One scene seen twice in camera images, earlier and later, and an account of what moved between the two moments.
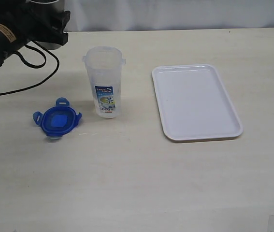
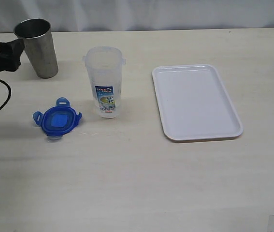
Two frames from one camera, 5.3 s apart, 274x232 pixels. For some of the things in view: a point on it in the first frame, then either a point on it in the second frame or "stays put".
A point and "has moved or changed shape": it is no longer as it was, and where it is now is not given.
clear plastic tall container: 104,65 stays put
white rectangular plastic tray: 194,104 stays put
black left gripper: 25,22 → 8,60
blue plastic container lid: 59,120 stays put
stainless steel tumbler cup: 53,6 has moved or changed shape
